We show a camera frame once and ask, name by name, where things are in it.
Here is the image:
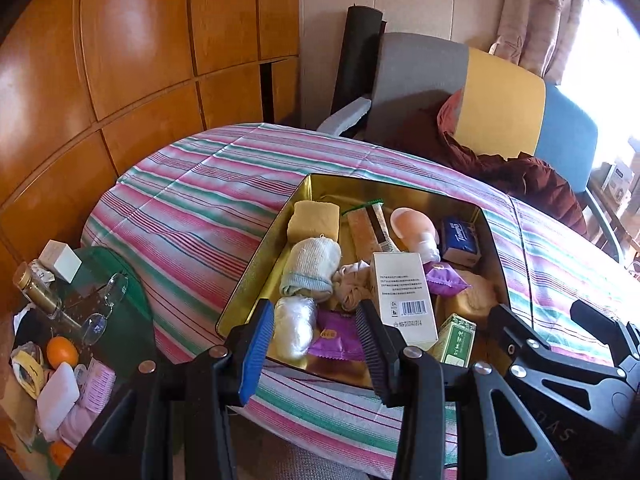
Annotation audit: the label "pink pack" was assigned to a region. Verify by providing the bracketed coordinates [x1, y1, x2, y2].
[59, 357, 117, 448]

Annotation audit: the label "purple snack packet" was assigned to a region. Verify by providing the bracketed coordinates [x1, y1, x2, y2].
[425, 265, 472, 297]
[306, 310, 368, 361]

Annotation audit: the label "small white box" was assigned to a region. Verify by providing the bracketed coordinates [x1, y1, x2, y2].
[39, 240, 82, 283]

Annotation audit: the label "peach silicone bottle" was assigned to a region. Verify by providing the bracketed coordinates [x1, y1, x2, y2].
[390, 207, 442, 265]

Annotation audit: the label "pink patterned curtain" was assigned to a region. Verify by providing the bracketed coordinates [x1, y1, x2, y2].
[487, 0, 586, 83]

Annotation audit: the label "wooden desk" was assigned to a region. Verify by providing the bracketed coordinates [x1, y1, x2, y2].
[590, 170, 640, 261]

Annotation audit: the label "yellow sponge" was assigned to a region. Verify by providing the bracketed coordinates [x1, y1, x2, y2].
[286, 201, 341, 253]
[435, 270, 498, 326]

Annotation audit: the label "eyeglasses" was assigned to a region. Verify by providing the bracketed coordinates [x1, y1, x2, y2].
[80, 272, 130, 347]

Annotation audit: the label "white grey sock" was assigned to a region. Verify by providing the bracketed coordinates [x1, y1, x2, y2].
[280, 235, 343, 303]

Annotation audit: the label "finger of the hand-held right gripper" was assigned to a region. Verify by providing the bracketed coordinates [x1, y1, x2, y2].
[487, 304, 632, 480]
[570, 300, 640, 386]

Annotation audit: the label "wooden wardrobe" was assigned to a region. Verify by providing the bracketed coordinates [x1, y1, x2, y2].
[0, 0, 303, 311]

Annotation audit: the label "orange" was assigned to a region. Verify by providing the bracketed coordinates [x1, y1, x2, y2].
[49, 441, 75, 468]
[46, 336, 80, 370]

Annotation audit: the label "gold metal tin box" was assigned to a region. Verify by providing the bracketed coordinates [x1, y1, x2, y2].
[216, 174, 512, 391]

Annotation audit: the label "grey yellow blue chair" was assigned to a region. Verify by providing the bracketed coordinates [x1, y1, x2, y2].
[316, 32, 626, 261]

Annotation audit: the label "gold capped bottle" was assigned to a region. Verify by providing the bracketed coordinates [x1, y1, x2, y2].
[12, 261, 83, 331]

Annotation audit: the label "clear plastic bundle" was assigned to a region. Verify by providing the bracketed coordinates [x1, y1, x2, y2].
[274, 296, 318, 361]

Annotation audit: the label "yellow white wrapper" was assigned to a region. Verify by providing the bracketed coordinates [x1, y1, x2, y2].
[11, 342, 48, 401]

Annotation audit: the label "white printed carton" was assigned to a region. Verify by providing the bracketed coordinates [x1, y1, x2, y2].
[600, 157, 636, 206]

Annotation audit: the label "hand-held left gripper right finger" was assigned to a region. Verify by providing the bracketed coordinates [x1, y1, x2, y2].
[354, 299, 571, 480]

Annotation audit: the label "white cardboard box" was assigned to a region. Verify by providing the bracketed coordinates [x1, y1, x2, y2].
[371, 251, 440, 351]

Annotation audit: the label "green white packet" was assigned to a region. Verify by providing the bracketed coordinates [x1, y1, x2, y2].
[436, 312, 477, 367]

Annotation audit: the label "orange red cloth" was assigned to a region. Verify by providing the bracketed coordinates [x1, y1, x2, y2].
[436, 89, 468, 136]

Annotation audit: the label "black rolled mat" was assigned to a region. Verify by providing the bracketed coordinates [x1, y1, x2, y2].
[330, 5, 388, 111]

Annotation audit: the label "maroon jacket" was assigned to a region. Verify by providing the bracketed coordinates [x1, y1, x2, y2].
[400, 125, 588, 236]

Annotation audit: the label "window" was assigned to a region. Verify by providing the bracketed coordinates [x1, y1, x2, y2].
[560, 0, 640, 161]

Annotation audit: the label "green glass side table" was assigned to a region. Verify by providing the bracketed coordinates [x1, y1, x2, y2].
[10, 246, 156, 466]

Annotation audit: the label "white soft pack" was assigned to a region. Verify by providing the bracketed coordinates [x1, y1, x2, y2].
[36, 361, 81, 441]

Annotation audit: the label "beige snack bar packet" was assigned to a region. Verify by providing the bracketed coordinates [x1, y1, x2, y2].
[342, 199, 401, 256]

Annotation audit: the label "beige stocking bundle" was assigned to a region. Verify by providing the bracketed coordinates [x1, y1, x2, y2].
[332, 259, 378, 311]

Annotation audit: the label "blue tissue pack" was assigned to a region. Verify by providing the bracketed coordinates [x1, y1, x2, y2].
[439, 215, 483, 267]

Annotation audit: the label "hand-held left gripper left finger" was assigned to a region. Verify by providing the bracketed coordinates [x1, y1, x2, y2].
[60, 299, 276, 480]

